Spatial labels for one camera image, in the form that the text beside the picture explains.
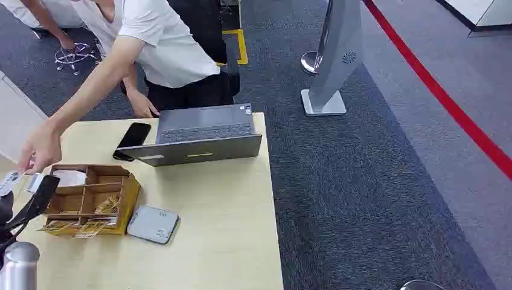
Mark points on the person's hand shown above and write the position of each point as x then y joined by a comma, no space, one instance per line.
42,146
140,105

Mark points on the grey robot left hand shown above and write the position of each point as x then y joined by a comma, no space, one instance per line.
38,200

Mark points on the white printed card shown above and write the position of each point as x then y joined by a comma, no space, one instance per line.
8,182

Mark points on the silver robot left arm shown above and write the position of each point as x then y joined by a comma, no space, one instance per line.
19,268

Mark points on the small silver card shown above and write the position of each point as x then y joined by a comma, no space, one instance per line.
34,182

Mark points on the gold card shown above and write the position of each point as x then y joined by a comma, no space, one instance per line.
90,229
107,205
58,226

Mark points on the black smartphone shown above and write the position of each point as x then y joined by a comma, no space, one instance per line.
133,138

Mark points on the white partition panel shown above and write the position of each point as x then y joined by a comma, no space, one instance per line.
18,120

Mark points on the white card stack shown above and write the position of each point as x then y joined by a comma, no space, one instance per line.
70,178

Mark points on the wooden card box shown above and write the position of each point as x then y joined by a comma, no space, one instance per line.
86,200

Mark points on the person in white shirt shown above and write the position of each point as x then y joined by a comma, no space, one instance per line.
172,52

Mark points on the grey laptop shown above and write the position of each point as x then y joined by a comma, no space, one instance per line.
204,136

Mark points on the chrome star chair base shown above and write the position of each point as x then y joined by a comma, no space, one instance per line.
75,56

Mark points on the grey card reader pad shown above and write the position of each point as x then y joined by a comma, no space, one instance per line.
152,225

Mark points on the person in white clothing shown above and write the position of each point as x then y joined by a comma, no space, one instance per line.
56,12

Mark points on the grey kiosk with white base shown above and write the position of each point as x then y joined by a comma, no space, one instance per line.
334,52

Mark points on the white and grey cabinet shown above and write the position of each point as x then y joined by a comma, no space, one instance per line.
480,12

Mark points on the chrome stanchion post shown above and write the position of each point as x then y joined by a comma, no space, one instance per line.
311,62

